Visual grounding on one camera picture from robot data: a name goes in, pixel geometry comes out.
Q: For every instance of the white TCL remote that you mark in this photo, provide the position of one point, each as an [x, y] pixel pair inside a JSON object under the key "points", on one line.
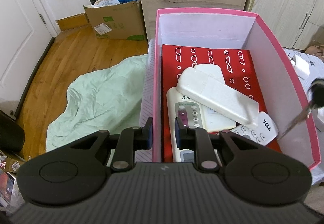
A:
{"points": [[263, 134]]}

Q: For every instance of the silver keys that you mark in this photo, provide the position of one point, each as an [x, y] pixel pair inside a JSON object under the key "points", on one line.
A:
{"points": [[300, 118]]}

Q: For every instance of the pink cardboard box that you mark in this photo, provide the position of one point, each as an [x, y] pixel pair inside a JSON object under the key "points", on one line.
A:
{"points": [[250, 57]]}

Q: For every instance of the cream air conditioner remote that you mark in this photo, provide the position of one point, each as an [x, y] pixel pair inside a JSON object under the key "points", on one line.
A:
{"points": [[208, 91]]}

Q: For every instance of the white door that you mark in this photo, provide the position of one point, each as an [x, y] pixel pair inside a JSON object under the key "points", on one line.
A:
{"points": [[26, 33]]}

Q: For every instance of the mint green sheet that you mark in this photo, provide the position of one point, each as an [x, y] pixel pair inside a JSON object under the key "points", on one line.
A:
{"points": [[108, 99]]}

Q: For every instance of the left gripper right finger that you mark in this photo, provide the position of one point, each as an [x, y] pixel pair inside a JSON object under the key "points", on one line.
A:
{"points": [[197, 140]]}

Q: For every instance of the white square charger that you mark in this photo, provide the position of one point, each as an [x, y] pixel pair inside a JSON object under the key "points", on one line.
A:
{"points": [[300, 66]]}

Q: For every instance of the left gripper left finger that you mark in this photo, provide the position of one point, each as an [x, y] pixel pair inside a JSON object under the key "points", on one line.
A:
{"points": [[127, 143]]}

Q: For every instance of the cardboard box on floor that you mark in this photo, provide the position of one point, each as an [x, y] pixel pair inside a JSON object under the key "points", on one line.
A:
{"points": [[120, 21]]}

